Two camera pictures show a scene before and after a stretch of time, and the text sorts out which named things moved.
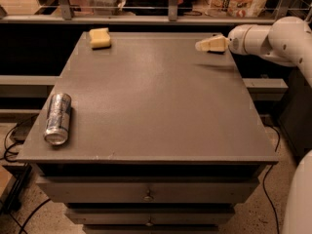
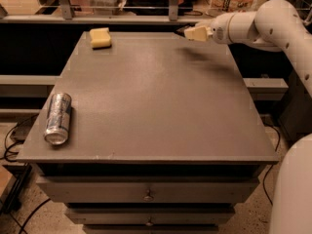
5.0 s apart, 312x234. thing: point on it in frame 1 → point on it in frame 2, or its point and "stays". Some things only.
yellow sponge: (99, 38) stays
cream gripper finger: (216, 43) → (200, 33)
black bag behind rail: (153, 1) stays
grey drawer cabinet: (163, 138) stays
